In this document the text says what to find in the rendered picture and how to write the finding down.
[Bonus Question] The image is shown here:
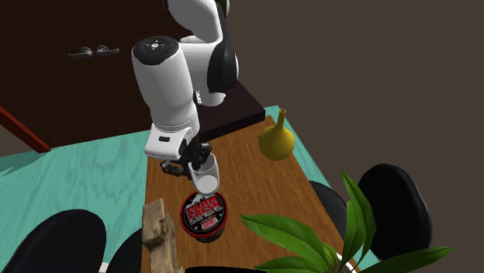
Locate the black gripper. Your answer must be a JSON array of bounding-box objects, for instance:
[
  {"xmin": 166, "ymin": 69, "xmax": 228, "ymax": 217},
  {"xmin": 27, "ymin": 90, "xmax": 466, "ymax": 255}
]
[{"xmin": 160, "ymin": 139, "xmax": 213, "ymax": 179}]

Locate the clear drinking glass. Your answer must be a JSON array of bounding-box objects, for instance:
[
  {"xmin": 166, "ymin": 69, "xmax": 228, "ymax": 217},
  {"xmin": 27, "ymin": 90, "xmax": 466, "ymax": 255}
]
[{"xmin": 187, "ymin": 152, "xmax": 220, "ymax": 196}]

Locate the black red round tin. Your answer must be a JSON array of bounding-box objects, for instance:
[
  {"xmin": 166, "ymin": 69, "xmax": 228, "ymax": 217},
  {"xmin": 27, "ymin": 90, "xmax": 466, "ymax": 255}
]
[{"xmin": 179, "ymin": 191, "xmax": 228, "ymax": 244}]

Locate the brown wooden table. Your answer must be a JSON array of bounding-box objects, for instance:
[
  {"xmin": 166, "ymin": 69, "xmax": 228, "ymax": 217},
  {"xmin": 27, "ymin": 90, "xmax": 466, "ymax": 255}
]
[{"xmin": 140, "ymin": 115, "xmax": 361, "ymax": 273}]

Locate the dark robot stand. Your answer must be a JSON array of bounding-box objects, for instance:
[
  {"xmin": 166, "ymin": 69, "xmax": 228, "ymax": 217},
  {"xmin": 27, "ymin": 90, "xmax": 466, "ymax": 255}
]
[{"xmin": 195, "ymin": 81, "xmax": 267, "ymax": 143}]

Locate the rough wooden figure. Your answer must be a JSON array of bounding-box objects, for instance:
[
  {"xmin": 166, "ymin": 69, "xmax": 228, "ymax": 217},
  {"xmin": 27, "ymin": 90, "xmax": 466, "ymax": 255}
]
[{"xmin": 141, "ymin": 198, "xmax": 185, "ymax": 273}]

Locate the yellow long-necked vase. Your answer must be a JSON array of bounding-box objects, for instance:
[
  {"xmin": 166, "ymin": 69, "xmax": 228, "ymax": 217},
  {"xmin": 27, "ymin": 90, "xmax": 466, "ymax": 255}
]
[{"xmin": 258, "ymin": 108, "xmax": 296, "ymax": 161}]

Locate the black round-backed chair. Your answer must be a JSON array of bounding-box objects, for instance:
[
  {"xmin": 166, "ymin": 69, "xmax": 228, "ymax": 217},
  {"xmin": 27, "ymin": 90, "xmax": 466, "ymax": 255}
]
[
  {"xmin": 309, "ymin": 180, "xmax": 348, "ymax": 240},
  {"xmin": 1, "ymin": 209, "xmax": 108, "ymax": 273},
  {"xmin": 107, "ymin": 227, "xmax": 144, "ymax": 273},
  {"xmin": 356, "ymin": 163, "xmax": 433, "ymax": 262}
]

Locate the green leafy potted plant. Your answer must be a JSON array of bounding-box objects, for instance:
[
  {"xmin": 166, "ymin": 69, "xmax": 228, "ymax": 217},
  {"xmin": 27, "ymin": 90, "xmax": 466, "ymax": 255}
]
[{"xmin": 240, "ymin": 168, "xmax": 454, "ymax": 273}]

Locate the dark brown double door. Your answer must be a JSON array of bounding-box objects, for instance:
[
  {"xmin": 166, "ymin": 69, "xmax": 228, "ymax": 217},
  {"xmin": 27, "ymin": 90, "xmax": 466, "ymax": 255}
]
[{"xmin": 0, "ymin": 0, "xmax": 198, "ymax": 149}]

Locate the red-brown wooden bar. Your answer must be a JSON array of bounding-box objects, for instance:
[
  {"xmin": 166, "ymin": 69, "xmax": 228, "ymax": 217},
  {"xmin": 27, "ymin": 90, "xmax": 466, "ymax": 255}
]
[{"xmin": 0, "ymin": 105, "xmax": 52, "ymax": 154}]

